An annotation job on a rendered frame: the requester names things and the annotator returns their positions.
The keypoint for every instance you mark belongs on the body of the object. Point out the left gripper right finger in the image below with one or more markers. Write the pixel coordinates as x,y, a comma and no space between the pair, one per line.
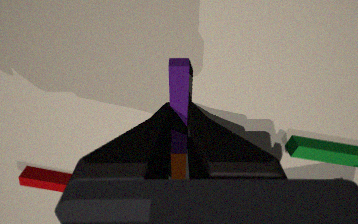
222,154

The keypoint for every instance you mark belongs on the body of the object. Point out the orange rod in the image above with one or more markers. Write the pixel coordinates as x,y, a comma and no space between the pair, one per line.
178,166

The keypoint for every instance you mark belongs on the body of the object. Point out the purple rod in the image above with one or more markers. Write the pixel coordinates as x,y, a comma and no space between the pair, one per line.
179,96

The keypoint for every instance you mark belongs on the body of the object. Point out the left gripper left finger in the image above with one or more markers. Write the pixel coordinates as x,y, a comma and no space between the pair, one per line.
136,152

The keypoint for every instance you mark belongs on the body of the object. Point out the red rod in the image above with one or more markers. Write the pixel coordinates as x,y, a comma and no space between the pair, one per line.
44,178

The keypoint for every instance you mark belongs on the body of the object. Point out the green rod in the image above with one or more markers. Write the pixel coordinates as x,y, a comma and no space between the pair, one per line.
323,151

